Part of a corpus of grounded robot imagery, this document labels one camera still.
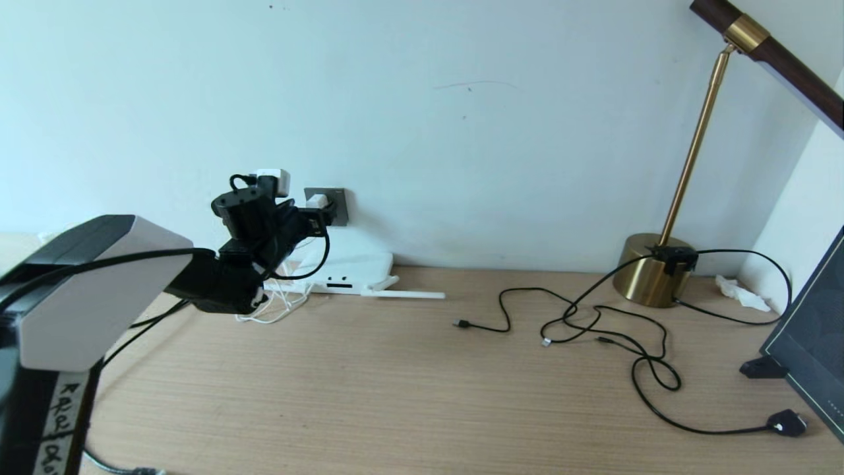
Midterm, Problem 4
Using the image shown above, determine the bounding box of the grey wall socket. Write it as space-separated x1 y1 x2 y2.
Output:
305 188 349 228

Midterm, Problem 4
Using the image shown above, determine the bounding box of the dark monitor with stand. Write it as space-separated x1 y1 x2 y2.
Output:
760 224 844 444

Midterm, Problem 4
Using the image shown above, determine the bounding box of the crumpled white tissue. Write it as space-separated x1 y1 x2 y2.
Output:
715 275 771 313

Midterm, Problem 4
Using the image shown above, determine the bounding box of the black ethernet cable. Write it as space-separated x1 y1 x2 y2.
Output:
82 298 193 475

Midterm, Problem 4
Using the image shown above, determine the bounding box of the black USB cable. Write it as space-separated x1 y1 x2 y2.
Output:
454 288 667 360

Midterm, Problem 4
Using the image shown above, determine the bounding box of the brass desk lamp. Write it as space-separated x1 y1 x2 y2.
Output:
613 0 844 309

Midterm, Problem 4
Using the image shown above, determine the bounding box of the white wifi router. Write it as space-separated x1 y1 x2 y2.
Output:
264 253 447 301

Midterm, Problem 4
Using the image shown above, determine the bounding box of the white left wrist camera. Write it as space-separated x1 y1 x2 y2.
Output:
253 169 291 198

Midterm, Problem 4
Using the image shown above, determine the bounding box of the small black inline box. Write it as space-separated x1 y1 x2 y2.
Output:
649 245 698 276

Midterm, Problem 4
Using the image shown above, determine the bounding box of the black silver-tipped cable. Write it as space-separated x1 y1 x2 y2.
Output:
541 254 660 347

